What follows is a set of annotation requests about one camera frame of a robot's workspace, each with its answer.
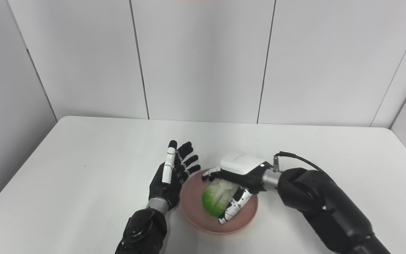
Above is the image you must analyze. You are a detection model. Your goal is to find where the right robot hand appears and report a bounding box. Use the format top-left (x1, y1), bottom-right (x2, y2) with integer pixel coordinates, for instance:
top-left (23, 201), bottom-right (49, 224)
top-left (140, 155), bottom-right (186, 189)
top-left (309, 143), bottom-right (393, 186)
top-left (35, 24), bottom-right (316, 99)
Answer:
top-left (202, 152), bottom-right (273, 224)

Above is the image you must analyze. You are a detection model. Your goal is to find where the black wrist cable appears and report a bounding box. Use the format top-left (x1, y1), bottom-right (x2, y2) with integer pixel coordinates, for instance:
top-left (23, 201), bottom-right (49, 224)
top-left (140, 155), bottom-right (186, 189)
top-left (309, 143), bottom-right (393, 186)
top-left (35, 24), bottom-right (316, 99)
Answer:
top-left (273, 151), bottom-right (327, 174)

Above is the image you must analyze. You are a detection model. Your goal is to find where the green white cabbage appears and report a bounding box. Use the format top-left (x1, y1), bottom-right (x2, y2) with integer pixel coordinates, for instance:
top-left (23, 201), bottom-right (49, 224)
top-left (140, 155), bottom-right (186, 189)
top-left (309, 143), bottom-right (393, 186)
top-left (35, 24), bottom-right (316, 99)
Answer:
top-left (202, 178), bottom-right (243, 218)

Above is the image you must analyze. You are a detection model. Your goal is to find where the pink plate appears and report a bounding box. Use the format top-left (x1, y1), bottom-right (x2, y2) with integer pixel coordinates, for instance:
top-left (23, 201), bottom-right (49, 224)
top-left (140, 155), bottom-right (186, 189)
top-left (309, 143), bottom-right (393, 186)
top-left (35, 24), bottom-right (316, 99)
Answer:
top-left (181, 169), bottom-right (259, 236)

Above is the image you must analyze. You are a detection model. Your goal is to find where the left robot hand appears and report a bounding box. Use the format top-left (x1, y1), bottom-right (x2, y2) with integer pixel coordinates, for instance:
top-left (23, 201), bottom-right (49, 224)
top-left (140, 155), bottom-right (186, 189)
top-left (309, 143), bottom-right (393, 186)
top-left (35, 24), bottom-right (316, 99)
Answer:
top-left (149, 140), bottom-right (201, 211)

